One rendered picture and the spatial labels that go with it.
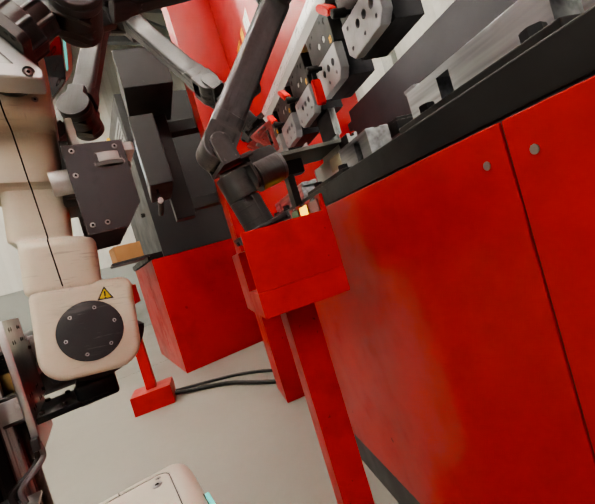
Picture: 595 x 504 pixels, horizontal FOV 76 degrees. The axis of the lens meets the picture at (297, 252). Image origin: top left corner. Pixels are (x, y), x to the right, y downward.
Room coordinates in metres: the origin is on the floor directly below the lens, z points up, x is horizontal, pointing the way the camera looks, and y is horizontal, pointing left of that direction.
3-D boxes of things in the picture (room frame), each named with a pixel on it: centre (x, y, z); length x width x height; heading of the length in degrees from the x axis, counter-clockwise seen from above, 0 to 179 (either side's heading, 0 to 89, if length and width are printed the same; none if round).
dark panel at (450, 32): (1.47, -0.63, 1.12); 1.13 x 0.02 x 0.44; 15
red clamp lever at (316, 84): (0.95, -0.17, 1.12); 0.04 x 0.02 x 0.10; 105
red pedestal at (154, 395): (2.46, 1.17, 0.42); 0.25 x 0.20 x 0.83; 105
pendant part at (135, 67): (2.21, 0.57, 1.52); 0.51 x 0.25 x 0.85; 20
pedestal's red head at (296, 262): (0.74, 0.03, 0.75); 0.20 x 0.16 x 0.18; 16
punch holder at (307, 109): (1.14, -0.19, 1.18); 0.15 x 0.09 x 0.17; 15
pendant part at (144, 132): (2.14, 0.63, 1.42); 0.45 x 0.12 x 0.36; 20
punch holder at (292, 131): (1.33, -0.13, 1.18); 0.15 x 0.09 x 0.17; 15
